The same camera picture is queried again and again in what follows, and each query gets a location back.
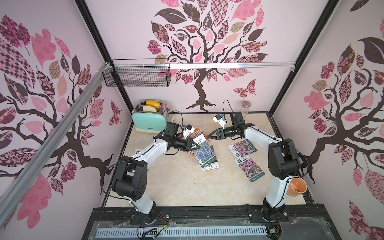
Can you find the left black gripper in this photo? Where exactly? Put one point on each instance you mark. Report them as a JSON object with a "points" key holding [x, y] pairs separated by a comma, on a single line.
{"points": [[188, 142]]}

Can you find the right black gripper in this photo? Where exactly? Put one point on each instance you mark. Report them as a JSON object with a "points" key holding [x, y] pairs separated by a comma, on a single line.
{"points": [[223, 132]]}

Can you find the sunflower shop packet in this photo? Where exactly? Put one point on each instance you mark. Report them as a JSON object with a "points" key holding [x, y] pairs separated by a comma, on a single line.
{"points": [[197, 132]]}

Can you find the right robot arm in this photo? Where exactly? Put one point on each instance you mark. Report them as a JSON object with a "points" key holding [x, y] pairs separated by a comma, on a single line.
{"points": [[283, 160]]}

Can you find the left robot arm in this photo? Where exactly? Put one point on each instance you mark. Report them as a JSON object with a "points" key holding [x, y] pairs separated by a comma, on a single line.
{"points": [[131, 174]]}

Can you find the purple flower packet upper right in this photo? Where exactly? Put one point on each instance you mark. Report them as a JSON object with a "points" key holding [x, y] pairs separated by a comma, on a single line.
{"points": [[242, 148]]}

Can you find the purple flower packet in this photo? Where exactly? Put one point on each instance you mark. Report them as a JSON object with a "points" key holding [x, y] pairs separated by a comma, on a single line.
{"points": [[250, 168], [242, 148]]}

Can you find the pink flower packet centre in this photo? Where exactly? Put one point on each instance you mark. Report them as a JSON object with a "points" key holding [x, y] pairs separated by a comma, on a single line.
{"points": [[211, 165]]}

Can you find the clear glass jar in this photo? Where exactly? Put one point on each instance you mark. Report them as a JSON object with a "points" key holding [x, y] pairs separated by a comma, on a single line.
{"points": [[245, 108]]}

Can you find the mint green toaster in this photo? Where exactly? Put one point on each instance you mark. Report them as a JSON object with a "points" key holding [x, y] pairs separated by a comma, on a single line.
{"points": [[150, 122]]}

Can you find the purple flower packet lower right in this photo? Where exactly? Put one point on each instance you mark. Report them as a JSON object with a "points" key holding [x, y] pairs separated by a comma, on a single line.
{"points": [[250, 168]]}

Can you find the yellow toast slice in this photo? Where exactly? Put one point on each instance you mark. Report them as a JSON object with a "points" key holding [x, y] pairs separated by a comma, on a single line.
{"points": [[154, 104]]}

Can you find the pale toast slice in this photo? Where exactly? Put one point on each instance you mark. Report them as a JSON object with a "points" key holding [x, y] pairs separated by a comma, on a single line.
{"points": [[149, 109]]}

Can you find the orange cup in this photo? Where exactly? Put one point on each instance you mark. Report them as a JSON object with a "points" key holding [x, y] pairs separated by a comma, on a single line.
{"points": [[297, 187]]}

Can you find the white vented strip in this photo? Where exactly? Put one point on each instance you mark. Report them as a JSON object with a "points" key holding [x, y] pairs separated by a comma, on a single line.
{"points": [[180, 232]]}

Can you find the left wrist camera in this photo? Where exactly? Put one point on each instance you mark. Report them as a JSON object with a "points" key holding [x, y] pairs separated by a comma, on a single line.
{"points": [[187, 130]]}

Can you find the aluminium rail back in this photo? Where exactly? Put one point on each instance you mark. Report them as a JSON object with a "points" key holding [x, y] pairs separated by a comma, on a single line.
{"points": [[214, 65]]}

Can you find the aluminium rail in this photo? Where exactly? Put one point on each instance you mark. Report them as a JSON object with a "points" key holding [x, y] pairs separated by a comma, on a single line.
{"points": [[30, 172], [214, 65]]}

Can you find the black wire basket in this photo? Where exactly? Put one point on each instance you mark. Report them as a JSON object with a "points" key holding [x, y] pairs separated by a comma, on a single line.
{"points": [[138, 73]]}

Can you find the black base frame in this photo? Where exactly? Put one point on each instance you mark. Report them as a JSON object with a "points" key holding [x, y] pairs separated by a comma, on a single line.
{"points": [[298, 222]]}

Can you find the aluminium rail left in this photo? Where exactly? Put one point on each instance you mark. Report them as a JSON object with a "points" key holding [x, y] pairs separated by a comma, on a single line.
{"points": [[30, 172]]}

